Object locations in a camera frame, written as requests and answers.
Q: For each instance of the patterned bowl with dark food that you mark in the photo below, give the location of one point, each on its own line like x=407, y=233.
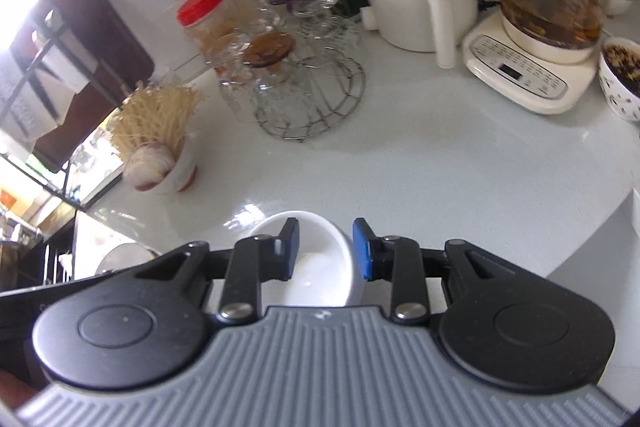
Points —
x=619, y=77

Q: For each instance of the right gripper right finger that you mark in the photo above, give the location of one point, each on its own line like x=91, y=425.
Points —
x=398, y=261

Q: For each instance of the grey patterned cloth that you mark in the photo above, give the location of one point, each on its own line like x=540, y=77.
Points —
x=24, y=117

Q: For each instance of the glass health kettle on base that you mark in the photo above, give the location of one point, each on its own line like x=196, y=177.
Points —
x=540, y=54

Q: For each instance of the small white bowl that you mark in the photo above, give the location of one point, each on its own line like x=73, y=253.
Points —
x=325, y=273

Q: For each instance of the clear plastic bowl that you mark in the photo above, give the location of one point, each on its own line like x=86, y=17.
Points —
x=125, y=256

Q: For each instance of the bowl with noodles and onion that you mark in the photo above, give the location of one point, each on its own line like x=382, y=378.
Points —
x=150, y=133

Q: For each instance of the wire rack with glass cups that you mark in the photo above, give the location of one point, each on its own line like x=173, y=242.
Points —
x=293, y=67

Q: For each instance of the red lid plastic jar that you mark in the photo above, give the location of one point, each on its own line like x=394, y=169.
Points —
x=210, y=25

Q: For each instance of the black dish rack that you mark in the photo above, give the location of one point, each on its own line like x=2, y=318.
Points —
x=90, y=172

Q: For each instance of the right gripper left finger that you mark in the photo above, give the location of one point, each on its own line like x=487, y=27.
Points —
x=256, y=260

